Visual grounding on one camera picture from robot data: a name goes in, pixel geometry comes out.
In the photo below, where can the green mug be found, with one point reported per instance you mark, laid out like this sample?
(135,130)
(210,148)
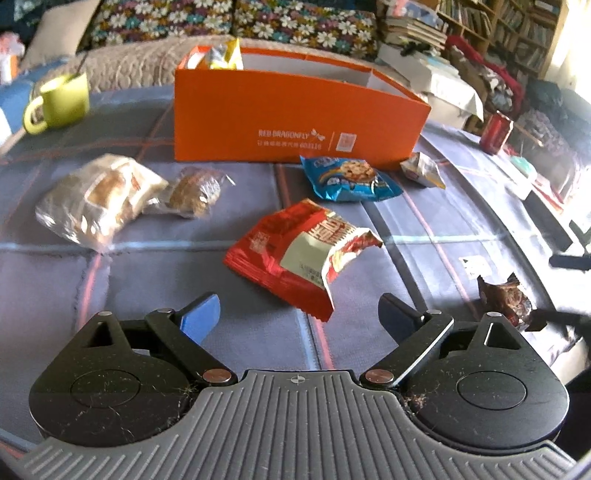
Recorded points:
(60,104)

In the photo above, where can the small teal container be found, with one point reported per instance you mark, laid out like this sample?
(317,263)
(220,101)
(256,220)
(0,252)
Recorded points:
(524,168)

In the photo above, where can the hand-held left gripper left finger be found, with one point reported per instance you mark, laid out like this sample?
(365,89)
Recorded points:
(203,318)

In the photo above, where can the small clear bread packet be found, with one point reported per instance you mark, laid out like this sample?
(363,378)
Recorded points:
(196,191)

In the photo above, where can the small white yellow packet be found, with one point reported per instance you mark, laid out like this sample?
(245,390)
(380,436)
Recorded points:
(422,170)

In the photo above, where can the metal spoon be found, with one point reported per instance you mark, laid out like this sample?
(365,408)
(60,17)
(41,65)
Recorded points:
(83,64)

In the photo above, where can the white box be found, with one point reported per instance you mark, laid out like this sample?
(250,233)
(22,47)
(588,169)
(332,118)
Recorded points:
(438,87)

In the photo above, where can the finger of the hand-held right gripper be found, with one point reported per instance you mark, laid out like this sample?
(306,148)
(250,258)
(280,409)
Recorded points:
(572,261)
(561,319)

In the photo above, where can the orange cardboard box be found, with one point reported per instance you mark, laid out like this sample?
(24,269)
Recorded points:
(277,120)

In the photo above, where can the red drink can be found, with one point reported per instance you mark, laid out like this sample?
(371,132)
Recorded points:
(496,134)

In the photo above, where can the large clear bread packet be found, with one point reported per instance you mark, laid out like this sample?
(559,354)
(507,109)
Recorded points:
(97,198)

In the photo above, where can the yellow white snack packet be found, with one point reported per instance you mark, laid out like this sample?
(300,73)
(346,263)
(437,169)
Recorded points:
(224,55)

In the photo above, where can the beige textured sofa cover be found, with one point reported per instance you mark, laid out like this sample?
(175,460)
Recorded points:
(134,60)

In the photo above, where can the floral sofa cushion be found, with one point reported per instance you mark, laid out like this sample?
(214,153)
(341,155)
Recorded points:
(161,23)
(304,25)

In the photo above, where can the red snack packet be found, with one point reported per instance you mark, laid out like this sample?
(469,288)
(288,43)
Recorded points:
(295,249)

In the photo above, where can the blue cookie packet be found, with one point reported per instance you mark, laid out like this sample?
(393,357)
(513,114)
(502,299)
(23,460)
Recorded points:
(351,180)

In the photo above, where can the brown snack packet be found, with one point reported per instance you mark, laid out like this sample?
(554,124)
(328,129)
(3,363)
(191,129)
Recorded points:
(505,300)

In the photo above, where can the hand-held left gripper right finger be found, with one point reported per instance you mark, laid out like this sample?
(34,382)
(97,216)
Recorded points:
(395,318)

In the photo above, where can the red cloth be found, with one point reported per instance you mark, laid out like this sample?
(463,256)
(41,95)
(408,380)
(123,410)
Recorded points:
(489,64)

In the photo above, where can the wooden bookshelf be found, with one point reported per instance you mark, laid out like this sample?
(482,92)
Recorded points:
(503,23)

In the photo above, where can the blue cylindrical cushion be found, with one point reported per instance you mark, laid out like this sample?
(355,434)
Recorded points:
(11,110)

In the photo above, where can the stack of books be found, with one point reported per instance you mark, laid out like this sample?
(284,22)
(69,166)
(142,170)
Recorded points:
(413,30)

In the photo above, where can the beige pillow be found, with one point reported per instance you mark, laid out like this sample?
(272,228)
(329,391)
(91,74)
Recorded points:
(60,32)

